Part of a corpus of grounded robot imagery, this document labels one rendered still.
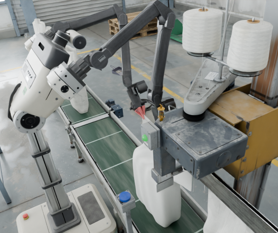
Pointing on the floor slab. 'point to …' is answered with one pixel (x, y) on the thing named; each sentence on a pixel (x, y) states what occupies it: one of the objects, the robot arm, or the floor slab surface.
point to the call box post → (128, 222)
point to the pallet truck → (177, 29)
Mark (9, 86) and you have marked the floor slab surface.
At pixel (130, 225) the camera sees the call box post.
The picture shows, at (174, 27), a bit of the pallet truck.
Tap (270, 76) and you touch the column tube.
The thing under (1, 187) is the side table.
